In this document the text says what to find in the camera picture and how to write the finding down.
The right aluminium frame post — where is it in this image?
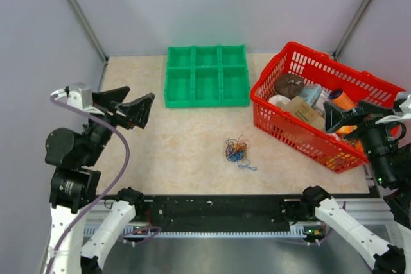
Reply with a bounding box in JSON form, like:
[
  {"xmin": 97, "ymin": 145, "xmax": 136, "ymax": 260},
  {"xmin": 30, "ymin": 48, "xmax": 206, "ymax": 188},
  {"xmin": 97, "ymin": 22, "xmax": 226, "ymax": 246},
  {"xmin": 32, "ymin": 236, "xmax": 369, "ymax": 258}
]
[{"xmin": 331, "ymin": 0, "xmax": 373, "ymax": 60}]

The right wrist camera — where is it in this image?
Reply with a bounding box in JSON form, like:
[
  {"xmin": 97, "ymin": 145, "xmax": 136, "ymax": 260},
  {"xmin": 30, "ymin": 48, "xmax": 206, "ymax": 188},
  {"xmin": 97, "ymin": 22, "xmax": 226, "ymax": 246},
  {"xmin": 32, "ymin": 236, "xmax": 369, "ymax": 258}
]
[{"xmin": 376, "ymin": 92, "xmax": 411, "ymax": 124}]

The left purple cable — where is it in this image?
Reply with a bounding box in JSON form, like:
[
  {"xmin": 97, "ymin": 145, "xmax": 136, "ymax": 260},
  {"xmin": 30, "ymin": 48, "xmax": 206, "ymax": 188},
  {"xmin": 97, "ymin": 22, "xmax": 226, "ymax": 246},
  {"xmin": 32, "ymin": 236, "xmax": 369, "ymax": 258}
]
[{"xmin": 44, "ymin": 92, "xmax": 161, "ymax": 274}]

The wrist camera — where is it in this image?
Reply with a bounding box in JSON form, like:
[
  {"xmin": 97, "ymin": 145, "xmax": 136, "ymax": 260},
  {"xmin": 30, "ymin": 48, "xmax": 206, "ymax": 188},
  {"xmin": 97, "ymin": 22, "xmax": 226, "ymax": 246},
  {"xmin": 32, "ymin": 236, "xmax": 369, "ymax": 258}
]
[
  {"xmin": 51, "ymin": 83, "xmax": 93, "ymax": 112},
  {"xmin": 376, "ymin": 92, "xmax": 411, "ymax": 124}
]

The brown cardboard box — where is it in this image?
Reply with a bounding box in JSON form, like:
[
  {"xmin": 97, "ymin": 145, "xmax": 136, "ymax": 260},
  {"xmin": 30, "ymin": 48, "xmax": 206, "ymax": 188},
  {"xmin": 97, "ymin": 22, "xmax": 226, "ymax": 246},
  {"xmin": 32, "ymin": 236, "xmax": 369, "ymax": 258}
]
[{"xmin": 283, "ymin": 96, "xmax": 325, "ymax": 131}]

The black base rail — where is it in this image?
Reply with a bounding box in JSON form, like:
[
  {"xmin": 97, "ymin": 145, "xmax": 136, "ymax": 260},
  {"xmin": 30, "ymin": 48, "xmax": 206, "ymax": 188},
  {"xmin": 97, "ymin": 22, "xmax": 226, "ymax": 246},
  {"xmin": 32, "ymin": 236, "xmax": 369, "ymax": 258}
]
[{"xmin": 131, "ymin": 194, "xmax": 319, "ymax": 233}]

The red plastic basket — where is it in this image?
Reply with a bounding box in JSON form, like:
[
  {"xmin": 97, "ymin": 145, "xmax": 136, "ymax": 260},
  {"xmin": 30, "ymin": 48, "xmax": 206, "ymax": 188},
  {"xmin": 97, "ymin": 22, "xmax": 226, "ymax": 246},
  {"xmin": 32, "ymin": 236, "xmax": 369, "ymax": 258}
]
[{"xmin": 249, "ymin": 41, "xmax": 406, "ymax": 174}]

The green six-compartment tray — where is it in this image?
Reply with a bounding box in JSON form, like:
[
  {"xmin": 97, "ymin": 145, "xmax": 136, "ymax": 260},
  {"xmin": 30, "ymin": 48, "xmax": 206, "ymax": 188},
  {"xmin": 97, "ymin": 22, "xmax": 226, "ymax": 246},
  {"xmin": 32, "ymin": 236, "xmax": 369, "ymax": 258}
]
[{"xmin": 164, "ymin": 45, "xmax": 250, "ymax": 108}]

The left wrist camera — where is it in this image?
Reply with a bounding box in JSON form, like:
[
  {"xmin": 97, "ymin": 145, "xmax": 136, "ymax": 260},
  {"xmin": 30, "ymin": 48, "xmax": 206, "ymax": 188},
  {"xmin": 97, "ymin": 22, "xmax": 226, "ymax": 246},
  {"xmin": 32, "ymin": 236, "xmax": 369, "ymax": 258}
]
[{"xmin": 51, "ymin": 83, "xmax": 93, "ymax": 112}]

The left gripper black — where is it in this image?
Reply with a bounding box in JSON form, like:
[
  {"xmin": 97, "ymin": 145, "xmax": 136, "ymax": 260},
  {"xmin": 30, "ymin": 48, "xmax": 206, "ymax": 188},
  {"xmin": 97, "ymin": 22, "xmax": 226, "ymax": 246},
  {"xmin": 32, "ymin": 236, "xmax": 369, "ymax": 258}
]
[{"xmin": 82, "ymin": 84, "xmax": 154, "ymax": 164}]

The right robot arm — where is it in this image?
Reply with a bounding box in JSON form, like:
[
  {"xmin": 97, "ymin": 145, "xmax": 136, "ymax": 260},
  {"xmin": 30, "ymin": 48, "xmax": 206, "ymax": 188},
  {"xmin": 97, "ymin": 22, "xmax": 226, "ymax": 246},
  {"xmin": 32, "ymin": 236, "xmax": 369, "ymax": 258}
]
[{"xmin": 299, "ymin": 92, "xmax": 410, "ymax": 273}]

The light blue patterned box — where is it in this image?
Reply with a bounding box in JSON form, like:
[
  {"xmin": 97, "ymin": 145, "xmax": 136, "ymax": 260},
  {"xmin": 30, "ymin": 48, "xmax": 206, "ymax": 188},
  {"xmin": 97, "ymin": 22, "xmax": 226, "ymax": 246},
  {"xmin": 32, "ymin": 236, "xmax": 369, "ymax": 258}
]
[{"xmin": 299, "ymin": 84, "xmax": 330, "ymax": 112}]

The orange bottle blue cap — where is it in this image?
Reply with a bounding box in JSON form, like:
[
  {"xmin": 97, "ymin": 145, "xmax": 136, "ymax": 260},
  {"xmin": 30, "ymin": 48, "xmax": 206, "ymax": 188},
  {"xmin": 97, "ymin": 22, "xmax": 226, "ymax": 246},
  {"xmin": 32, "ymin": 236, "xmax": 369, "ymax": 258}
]
[{"xmin": 328, "ymin": 89, "xmax": 356, "ymax": 110}]

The aluminium frame post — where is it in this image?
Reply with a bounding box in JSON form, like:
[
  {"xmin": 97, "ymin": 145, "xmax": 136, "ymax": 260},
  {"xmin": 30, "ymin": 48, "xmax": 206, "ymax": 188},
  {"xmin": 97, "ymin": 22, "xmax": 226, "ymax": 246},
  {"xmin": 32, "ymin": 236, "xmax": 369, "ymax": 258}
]
[
  {"xmin": 331, "ymin": 0, "xmax": 373, "ymax": 60},
  {"xmin": 48, "ymin": 0, "xmax": 109, "ymax": 65}
]

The orange snack packet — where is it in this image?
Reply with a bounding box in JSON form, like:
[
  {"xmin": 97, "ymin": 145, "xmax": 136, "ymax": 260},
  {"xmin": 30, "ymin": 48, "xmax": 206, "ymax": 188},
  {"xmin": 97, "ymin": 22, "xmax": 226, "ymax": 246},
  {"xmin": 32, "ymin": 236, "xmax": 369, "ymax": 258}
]
[{"xmin": 336, "ymin": 126, "xmax": 363, "ymax": 153}]

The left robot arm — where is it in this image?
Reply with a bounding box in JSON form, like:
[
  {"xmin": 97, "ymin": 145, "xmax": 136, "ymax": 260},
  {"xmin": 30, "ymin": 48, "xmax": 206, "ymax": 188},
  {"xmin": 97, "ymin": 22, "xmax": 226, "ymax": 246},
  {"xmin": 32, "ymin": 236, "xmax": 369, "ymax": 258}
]
[{"xmin": 44, "ymin": 83, "xmax": 161, "ymax": 273}]

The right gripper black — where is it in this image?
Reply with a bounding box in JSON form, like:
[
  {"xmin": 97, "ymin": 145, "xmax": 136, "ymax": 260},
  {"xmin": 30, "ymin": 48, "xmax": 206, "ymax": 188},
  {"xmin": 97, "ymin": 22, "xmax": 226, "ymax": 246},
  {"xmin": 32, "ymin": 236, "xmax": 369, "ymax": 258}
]
[{"xmin": 322, "ymin": 98, "xmax": 401, "ymax": 184}]

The coloured wire bundle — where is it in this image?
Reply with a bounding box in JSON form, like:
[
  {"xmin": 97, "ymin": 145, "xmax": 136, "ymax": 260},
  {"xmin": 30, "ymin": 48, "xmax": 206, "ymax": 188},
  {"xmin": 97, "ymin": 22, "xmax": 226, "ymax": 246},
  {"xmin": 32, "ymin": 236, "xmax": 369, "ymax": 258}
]
[{"xmin": 224, "ymin": 135, "xmax": 258, "ymax": 172}]

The brown round pouch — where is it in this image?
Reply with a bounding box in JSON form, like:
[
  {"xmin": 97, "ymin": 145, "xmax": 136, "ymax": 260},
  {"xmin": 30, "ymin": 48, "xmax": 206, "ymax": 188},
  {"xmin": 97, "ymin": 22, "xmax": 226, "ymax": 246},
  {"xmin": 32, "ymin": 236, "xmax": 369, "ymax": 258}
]
[{"xmin": 274, "ymin": 73, "xmax": 304, "ymax": 99}]

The left aluminium frame post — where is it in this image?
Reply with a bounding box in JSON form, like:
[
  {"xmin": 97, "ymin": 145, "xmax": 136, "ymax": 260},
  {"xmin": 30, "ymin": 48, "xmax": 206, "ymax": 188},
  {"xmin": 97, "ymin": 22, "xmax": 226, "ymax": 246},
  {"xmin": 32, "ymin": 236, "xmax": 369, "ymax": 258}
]
[{"xmin": 48, "ymin": 0, "xmax": 109, "ymax": 65}]

